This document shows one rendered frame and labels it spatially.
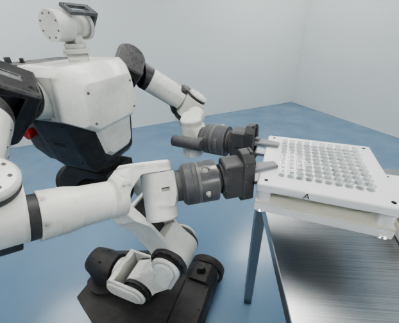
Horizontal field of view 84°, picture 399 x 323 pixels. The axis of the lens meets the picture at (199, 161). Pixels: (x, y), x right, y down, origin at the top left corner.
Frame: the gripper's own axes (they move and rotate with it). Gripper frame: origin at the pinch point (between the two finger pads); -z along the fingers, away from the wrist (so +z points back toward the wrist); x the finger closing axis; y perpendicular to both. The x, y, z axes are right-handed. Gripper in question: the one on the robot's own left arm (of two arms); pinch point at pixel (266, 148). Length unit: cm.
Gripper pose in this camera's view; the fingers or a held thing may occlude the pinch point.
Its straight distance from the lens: 61.5
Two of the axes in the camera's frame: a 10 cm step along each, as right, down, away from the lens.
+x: 0.5, 8.6, 5.0
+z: -8.8, -2.0, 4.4
